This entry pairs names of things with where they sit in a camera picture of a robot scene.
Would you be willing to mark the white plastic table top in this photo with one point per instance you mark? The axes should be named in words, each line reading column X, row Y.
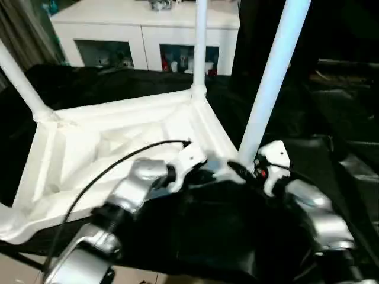
column 89, row 133

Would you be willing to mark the grey curtain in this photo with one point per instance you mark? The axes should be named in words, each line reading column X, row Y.
column 23, row 32

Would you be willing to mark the black tripod leg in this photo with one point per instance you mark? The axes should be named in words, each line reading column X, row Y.
column 20, row 257

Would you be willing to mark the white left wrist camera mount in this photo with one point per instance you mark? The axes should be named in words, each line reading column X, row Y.
column 189, row 156

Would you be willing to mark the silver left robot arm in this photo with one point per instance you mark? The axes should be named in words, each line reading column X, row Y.
column 133, row 186

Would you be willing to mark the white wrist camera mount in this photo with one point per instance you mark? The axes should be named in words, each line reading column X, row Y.
column 275, row 154
column 189, row 156

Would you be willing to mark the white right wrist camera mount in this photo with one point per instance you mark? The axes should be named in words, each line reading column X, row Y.
column 275, row 154

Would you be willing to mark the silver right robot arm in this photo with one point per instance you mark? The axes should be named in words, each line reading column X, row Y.
column 322, row 213

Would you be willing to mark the black work mat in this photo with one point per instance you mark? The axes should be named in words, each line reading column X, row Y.
column 325, row 124

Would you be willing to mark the white plastic table leg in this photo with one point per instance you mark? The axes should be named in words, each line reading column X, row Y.
column 199, row 44
column 266, row 88
column 17, row 80

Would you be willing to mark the white glass-door cabinet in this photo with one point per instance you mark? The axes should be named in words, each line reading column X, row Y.
column 118, row 26

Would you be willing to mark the dark item on cabinet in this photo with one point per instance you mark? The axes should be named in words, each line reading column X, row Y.
column 160, row 4

